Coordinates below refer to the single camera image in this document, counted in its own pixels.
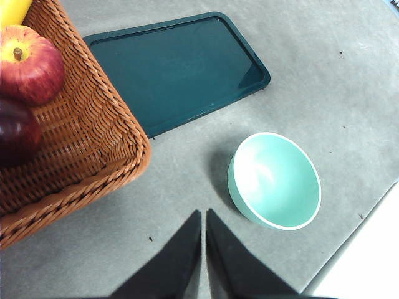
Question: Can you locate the red apple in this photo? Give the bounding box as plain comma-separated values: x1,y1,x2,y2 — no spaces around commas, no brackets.
0,24,66,106

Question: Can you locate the brown wicker basket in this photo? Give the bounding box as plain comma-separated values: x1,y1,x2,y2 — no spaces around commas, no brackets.
0,0,153,250

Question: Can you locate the dark red plum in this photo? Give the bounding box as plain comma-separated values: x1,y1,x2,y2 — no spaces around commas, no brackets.
0,98,43,168

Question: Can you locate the yellow banana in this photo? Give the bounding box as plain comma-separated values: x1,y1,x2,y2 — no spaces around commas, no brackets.
0,0,34,29

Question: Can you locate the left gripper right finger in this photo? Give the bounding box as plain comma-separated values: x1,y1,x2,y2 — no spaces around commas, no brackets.
204,207,337,299

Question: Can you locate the teal ribbed bowl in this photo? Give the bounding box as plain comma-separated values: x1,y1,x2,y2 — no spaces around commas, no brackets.
227,131,322,231

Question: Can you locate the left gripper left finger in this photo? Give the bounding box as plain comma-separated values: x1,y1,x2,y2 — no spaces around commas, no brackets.
108,209,203,299

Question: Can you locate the dark rectangular tray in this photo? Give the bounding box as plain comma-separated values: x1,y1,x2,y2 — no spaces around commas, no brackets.
82,11,271,140

